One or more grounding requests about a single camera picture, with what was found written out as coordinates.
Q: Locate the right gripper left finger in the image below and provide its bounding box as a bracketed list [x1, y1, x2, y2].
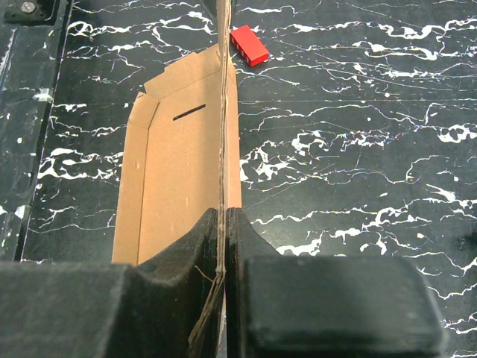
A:
[1, 209, 218, 357]

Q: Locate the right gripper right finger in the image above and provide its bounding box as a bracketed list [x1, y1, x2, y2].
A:
[226, 208, 447, 357]

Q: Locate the cardboard box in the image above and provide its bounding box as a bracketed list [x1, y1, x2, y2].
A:
[106, 1, 241, 357]

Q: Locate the red rectangular block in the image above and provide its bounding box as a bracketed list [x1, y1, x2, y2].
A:
[230, 25, 269, 67]

